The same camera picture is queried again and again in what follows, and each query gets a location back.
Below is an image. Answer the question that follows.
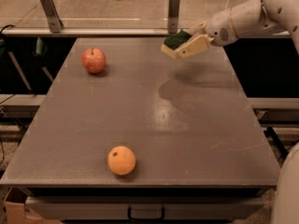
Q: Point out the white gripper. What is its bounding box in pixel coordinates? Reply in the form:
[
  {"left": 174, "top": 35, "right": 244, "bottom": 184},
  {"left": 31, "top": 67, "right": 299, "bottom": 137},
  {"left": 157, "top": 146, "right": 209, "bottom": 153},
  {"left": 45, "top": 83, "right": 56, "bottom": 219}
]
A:
[{"left": 174, "top": 9, "right": 237, "bottom": 59}]

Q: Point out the green and yellow sponge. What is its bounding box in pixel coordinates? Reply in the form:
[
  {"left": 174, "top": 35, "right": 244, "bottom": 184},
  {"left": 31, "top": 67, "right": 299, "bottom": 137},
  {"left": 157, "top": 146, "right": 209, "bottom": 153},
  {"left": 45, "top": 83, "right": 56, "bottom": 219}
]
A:
[{"left": 161, "top": 30, "right": 192, "bottom": 59}]

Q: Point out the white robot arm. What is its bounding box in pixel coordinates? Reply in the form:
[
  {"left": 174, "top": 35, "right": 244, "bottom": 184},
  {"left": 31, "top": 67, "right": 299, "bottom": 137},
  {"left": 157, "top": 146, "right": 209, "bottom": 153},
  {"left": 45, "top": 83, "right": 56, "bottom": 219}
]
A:
[{"left": 174, "top": 0, "right": 299, "bottom": 224}]

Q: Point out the red apple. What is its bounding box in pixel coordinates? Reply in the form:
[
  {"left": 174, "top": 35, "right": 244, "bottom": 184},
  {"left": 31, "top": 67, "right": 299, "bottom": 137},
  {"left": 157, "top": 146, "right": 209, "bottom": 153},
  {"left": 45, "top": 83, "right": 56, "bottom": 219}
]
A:
[{"left": 81, "top": 48, "right": 107, "bottom": 74}]

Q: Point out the orange fruit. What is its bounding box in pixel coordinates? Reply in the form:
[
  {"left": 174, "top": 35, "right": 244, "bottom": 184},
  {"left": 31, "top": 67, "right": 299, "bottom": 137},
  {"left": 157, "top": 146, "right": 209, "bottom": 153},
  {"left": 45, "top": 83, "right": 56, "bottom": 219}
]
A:
[{"left": 107, "top": 146, "right": 136, "bottom": 175}]

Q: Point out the clear acrylic barrier panel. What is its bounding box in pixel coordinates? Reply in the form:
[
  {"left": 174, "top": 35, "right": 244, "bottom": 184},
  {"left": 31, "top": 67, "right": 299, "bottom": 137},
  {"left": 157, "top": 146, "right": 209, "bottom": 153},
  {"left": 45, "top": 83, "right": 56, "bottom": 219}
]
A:
[{"left": 0, "top": 0, "right": 248, "bottom": 29}]

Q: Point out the cardboard box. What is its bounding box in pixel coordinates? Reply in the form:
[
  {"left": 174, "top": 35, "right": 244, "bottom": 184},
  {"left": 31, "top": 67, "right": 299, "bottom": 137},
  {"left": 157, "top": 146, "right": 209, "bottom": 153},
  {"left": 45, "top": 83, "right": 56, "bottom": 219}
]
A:
[{"left": 4, "top": 188, "right": 61, "bottom": 224}]

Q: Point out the middle metal bracket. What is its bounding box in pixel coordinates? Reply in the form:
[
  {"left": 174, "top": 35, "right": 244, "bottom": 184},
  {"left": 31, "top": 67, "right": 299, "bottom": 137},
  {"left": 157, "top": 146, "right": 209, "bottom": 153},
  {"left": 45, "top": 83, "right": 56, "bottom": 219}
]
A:
[{"left": 167, "top": 0, "right": 180, "bottom": 34}]

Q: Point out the metal bracket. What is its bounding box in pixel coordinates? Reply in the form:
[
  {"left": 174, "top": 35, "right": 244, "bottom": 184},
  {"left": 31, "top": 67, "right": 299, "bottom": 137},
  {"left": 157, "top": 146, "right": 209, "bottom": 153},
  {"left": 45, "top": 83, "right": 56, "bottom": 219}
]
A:
[
  {"left": 167, "top": 0, "right": 180, "bottom": 34},
  {"left": 40, "top": 0, "right": 64, "bottom": 33}
]

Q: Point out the left metal bracket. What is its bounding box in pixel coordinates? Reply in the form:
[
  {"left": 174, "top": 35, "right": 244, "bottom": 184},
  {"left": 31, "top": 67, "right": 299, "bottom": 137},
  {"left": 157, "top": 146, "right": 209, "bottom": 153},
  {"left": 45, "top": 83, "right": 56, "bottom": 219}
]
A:
[{"left": 40, "top": 0, "right": 64, "bottom": 33}]

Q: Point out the grey drawer with handle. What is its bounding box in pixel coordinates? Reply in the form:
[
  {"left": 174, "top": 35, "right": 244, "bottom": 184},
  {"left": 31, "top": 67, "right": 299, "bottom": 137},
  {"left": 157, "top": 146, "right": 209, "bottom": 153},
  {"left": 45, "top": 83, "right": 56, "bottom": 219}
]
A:
[{"left": 26, "top": 196, "right": 263, "bottom": 221}]

